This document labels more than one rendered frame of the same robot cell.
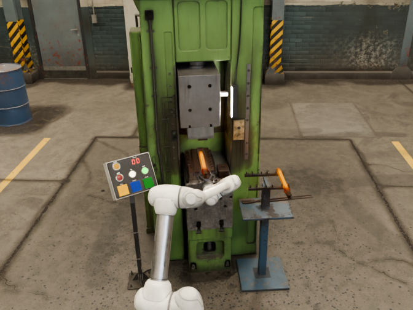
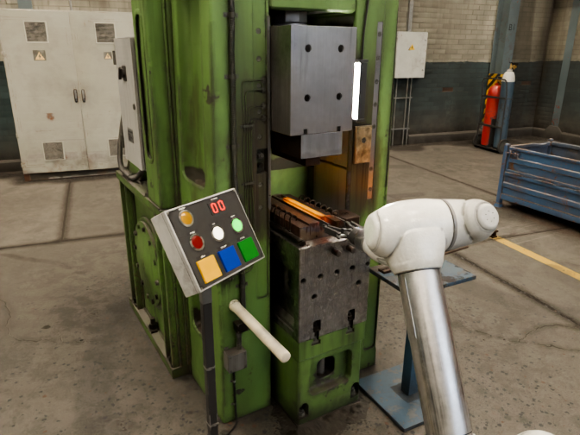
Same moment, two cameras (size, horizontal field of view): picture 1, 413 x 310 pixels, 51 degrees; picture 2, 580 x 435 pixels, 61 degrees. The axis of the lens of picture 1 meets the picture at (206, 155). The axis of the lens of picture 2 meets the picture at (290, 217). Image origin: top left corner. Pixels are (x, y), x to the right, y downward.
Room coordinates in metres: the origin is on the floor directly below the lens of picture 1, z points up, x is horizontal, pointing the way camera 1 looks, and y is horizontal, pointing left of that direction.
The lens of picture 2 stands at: (1.29, 0.99, 1.69)
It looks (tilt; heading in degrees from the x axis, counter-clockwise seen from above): 19 degrees down; 335
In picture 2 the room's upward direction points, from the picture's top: straight up
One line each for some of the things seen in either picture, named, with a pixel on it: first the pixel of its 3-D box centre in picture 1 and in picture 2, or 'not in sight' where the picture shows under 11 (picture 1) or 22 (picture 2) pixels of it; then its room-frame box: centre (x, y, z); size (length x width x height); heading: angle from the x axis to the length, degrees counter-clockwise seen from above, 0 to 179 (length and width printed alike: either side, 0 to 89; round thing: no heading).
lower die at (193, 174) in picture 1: (199, 162); (293, 215); (3.23, 0.06, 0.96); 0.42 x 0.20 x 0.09; 6
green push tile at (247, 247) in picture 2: (148, 182); (247, 249); (2.82, 0.44, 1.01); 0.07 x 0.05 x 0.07; 121
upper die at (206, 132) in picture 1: (198, 122); (294, 136); (3.23, 0.06, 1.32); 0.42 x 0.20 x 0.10; 6
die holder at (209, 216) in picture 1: (206, 189); (302, 264); (3.24, 0.01, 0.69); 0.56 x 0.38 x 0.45; 6
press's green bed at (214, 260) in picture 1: (206, 232); (300, 345); (3.24, 0.01, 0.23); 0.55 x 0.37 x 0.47; 6
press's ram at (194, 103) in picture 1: (203, 93); (304, 78); (3.23, 0.02, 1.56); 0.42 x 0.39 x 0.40; 6
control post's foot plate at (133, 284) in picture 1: (139, 276); not in sight; (2.88, 0.59, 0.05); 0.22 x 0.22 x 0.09; 6
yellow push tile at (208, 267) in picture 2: (123, 190); (208, 268); (2.72, 0.61, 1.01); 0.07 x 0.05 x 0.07; 121
